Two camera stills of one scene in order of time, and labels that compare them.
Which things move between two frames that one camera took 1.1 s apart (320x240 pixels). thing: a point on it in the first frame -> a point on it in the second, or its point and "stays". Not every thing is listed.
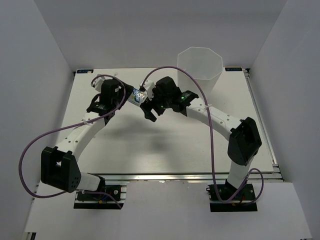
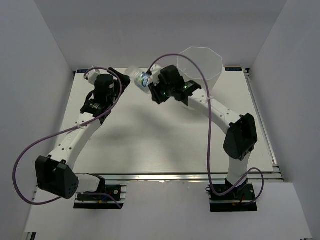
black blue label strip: (84, 71) stays
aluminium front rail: (161, 177) stays
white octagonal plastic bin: (204, 65) stays
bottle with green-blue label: (137, 96) -> (141, 78)
